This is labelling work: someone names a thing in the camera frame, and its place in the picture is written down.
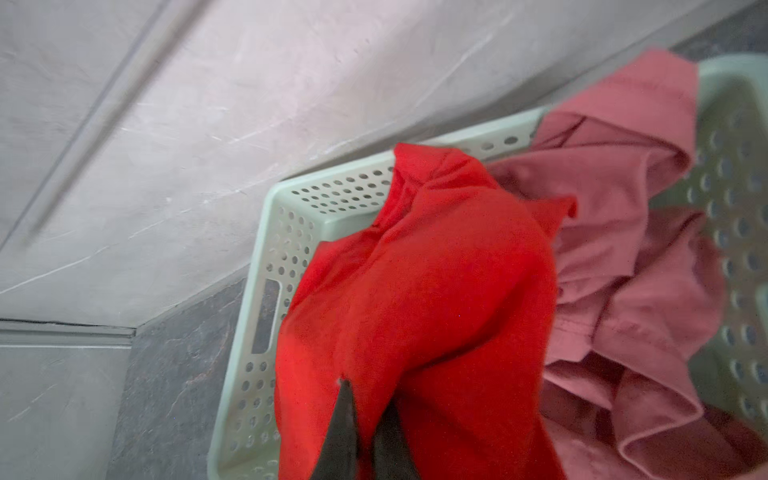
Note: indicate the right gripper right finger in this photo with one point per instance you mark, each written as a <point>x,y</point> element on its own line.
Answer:
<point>391,456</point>

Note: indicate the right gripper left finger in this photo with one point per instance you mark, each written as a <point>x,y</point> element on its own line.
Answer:
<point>338,459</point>

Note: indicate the bright red t shirt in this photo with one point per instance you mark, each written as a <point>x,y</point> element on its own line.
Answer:
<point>444,306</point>

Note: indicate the pink t shirt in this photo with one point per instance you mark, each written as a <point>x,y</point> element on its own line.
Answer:
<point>640,290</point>

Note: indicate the light green plastic basket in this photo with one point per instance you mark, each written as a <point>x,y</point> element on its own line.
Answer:
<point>728,182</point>

